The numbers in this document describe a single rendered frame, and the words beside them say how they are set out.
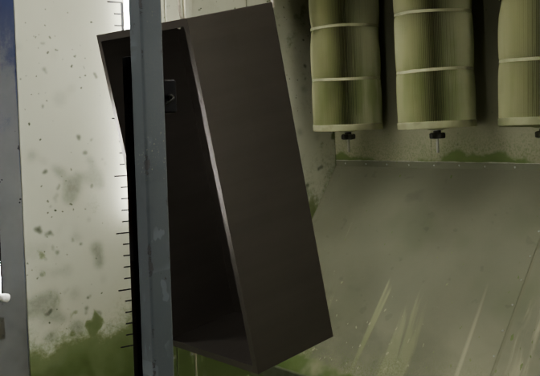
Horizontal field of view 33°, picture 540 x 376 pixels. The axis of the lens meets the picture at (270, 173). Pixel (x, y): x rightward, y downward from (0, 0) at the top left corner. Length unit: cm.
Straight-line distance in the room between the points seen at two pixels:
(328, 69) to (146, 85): 243
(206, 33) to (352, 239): 173
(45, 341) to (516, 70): 216
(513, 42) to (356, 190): 139
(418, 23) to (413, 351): 134
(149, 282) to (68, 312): 210
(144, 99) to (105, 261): 221
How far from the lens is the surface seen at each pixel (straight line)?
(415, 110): 376
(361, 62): 418
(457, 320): 371
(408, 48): 378
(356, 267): 421
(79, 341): 397
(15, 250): 379
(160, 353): 187
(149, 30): 182
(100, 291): 397
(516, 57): 341
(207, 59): 289
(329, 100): 417
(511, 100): 342
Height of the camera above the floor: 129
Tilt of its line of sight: 3 degrees down
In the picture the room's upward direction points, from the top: 2 degrees counter-clockwise
